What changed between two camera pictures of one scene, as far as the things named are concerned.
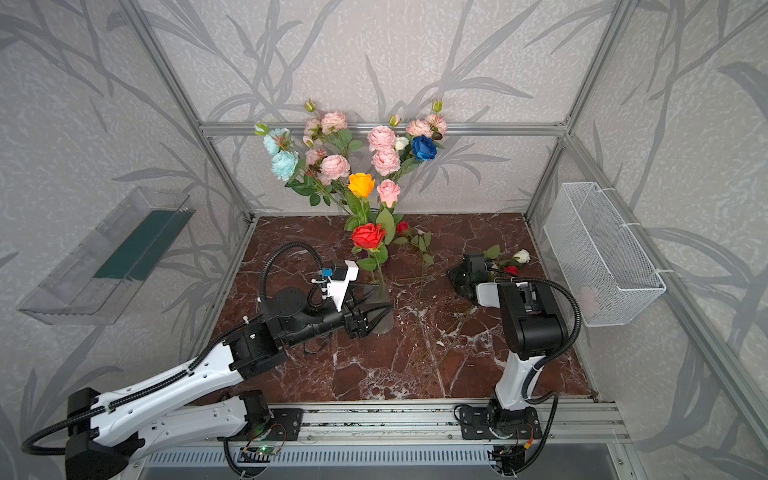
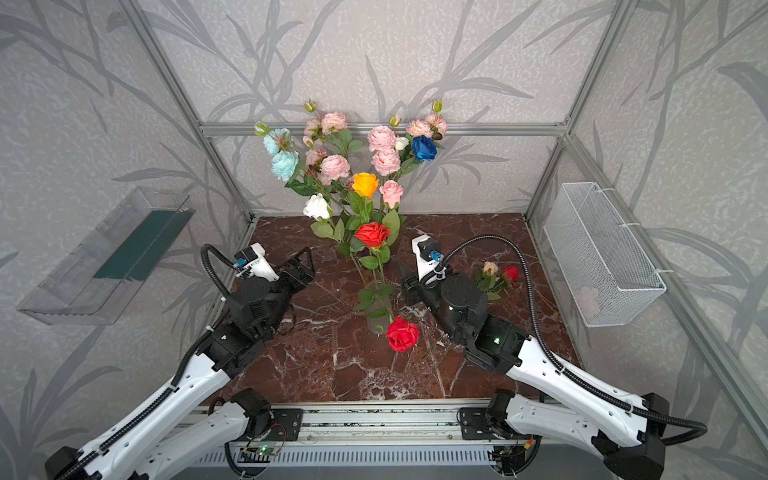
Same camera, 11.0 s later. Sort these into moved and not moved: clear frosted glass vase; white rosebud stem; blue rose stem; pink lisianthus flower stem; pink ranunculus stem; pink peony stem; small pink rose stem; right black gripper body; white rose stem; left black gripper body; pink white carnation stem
Moved: right black gripper body; white rosebud stem; left black gripper body
Not moved: clear frosted glass vase; white rose stem; small pink rose stem; pink white carnation stem; pink peony stem; pink ranunculus stem; blue rose stem; pink lisianthus flower stem
